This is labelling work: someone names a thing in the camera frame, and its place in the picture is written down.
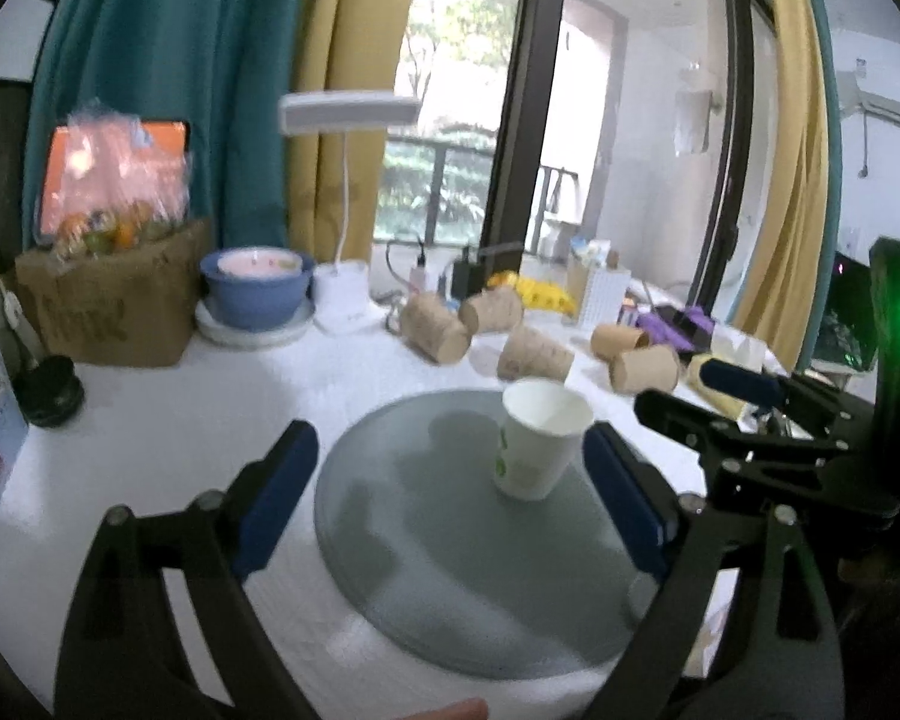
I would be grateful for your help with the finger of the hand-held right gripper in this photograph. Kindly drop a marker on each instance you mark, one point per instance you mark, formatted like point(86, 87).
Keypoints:
point(742, 382)
point(679, 414)

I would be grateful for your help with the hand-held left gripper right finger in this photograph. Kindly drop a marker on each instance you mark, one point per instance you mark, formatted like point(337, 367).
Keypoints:
point(624, 504)

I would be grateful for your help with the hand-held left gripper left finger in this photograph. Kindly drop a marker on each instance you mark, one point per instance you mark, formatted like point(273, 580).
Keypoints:
point(274, 499)

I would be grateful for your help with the white paper cup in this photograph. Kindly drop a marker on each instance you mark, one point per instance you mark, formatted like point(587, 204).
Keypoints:
point(540, 439)

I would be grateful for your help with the brown paper cup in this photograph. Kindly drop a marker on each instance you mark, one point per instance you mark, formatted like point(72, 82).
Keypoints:
point(534, 355)
point(643, 370)
point(619, 339)
point(491, 309)
point(435, 326)

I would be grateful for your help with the person's left hand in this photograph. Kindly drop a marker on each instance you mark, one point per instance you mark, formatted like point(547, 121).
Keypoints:
point(450, 710)

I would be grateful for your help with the purple box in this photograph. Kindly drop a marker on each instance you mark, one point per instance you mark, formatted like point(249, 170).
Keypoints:
point(675, 328)

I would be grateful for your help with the white perforated pen holder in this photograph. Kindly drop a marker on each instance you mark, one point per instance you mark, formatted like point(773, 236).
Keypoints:
point(600, 294)

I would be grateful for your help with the round grey glass plate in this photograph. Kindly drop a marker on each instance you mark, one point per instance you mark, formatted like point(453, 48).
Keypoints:
point(435, 540)

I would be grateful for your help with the white plate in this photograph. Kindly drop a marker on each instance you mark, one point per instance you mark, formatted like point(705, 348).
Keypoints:
point(217, 330)

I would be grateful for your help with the yellow plastic toy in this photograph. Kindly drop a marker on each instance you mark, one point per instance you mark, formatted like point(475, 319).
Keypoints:
point(532, 291)

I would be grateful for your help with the blue bowl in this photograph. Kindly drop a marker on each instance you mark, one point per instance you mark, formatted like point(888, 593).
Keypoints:
point(255, 289)

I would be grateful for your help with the yellow curtain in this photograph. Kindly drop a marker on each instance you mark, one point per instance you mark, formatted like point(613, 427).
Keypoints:
point(345, 30)
point(784, 165)

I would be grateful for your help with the black round lid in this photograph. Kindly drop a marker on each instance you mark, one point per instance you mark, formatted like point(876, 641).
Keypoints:
point(45, 391)

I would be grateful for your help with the black charger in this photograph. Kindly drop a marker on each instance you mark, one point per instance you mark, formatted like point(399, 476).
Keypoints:
point(465, 275)

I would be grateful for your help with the brown cardboard box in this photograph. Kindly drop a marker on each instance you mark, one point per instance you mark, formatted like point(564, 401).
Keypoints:
point(112, 300)

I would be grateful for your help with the hanging white cloth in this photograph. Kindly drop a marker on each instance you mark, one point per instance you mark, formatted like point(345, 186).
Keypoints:
point(694, 120)

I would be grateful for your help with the white charger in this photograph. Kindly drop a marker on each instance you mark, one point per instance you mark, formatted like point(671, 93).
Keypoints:
point(420, 275)

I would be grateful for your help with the teal curtain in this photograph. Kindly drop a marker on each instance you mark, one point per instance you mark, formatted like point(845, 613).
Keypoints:
point(172, 37)
point(825, 127)

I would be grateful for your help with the white air conditioner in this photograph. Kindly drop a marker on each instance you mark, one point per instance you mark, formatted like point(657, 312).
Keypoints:
point(889, 105)

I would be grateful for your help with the white desk lamp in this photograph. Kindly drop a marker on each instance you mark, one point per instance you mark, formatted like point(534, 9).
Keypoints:
point(345, 165)

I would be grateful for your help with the clear bag of fruit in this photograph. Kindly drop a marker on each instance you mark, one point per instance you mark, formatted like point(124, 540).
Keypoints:
point(112, 187)

